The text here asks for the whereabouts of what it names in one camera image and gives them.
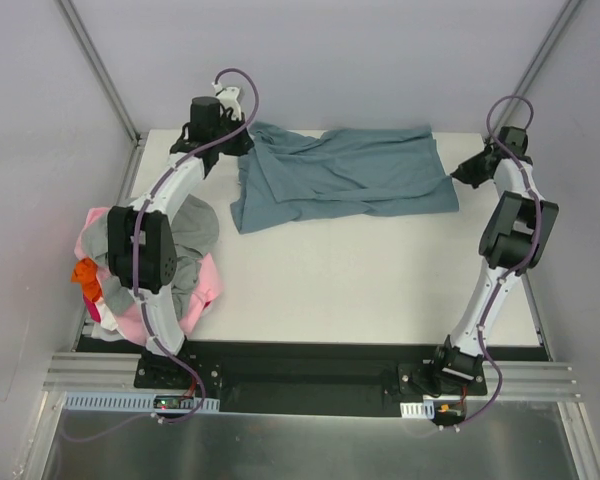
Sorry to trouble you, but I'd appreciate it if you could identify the blue-grey t shirt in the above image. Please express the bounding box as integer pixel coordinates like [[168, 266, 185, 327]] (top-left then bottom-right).
[[231, 122, 459, 234]]

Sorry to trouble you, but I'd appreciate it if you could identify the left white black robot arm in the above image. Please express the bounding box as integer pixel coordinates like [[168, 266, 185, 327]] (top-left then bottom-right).
[[106, 87, 253, 396]]

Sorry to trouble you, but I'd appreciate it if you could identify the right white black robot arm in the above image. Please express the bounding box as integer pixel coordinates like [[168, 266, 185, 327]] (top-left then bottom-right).
[[403, 126, 559, 397]]

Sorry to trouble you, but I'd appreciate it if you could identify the grey t shirt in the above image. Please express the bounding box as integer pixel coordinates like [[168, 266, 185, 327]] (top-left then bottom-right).
[[74, 195, 219, 320]]

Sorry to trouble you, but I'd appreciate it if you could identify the orange t shirt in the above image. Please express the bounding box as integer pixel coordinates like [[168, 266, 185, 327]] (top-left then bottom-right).
[[71, 258, 102, 303]]

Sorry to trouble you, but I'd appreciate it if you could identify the pink t shirt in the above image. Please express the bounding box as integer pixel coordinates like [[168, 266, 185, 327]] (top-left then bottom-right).
[[74, 206, 226, 347]]

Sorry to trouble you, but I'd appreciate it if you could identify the white t shirt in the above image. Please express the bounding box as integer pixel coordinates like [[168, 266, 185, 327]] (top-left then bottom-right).
[[83, 296, 124, 342]]

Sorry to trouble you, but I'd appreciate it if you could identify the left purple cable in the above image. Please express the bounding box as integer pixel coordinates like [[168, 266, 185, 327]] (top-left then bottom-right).
[[59, 68, 260, 442]]

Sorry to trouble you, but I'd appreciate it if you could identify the purple cable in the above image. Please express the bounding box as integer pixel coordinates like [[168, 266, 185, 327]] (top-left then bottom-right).
[[402, 94, 540, 440], [59, 68, 260, 442]]

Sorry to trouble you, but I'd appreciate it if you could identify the left aluminium frame post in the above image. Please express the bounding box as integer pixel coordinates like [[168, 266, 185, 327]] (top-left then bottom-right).
[[55, 0, 146, 151]]

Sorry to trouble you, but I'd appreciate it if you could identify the aluminium frame post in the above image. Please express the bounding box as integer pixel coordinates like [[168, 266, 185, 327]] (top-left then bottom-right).
[[493, 0, 587, 128], [55, 0, 146, 151]]

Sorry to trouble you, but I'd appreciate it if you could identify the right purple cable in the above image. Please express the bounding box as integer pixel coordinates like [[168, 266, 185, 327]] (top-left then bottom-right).
[[402, 94, 540, 440]]

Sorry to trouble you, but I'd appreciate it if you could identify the right aluminium frame post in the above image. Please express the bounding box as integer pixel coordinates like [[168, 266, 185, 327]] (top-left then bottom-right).
[[493, 0, 587, 128]]

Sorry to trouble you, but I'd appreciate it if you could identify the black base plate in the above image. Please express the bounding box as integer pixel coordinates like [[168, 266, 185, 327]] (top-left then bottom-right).
[[74, 334, 551, 415]]

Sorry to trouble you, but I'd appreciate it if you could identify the aluminium front rail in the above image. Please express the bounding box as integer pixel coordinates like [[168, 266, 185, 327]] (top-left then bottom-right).
[[42, 352, 584, 402]]

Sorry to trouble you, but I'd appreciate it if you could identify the right slotted cable duct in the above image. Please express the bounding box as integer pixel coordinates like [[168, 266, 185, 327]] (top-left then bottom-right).
[[400, 400, 435, 420]]

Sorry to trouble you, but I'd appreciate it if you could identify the slotted cable duct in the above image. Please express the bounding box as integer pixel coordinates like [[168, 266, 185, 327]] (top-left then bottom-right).
[[65, 392, 220, 415], [400, 400, 435, 420]]

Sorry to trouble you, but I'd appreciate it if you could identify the left slotted cable duct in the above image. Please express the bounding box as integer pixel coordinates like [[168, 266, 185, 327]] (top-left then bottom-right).
[[65, 392, 220, 415]]

